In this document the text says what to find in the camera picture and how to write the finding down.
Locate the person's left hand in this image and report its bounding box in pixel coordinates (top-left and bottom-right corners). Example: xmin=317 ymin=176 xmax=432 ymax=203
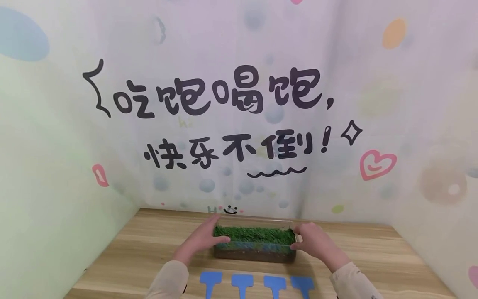
xmin=173 ymin=218 xmax=232 ymax=267

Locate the clear tray of green grass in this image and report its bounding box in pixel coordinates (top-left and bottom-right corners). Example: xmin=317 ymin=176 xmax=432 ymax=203
xmin=213 ymin=224 xmax=304 ymax=263

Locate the person's right hand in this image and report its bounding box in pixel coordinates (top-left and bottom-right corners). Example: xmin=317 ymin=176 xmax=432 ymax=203
xmin=290 ymin=222 xmax=352 ymax=274

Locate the blue T-shaped plant label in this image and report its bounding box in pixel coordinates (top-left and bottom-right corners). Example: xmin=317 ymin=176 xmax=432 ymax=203
xmin=290 ymin=276 xmax=315 ymax=299
xmin=263 ymin=275 xmax=288 ymax=299
xmin=231 ymin=274 xmax=255 ymax=299
xmin=199 ymin=271 xmax=224 ymax=299

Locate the person's left forearm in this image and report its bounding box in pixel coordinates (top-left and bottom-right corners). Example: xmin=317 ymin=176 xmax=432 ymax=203
xmin=145 ymin=260 xmax=190 ymax=299

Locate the person's right forearm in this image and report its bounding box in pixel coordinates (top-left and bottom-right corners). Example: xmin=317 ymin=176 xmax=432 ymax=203
xmin=329 ymin=261 xmax=384 ymax=299

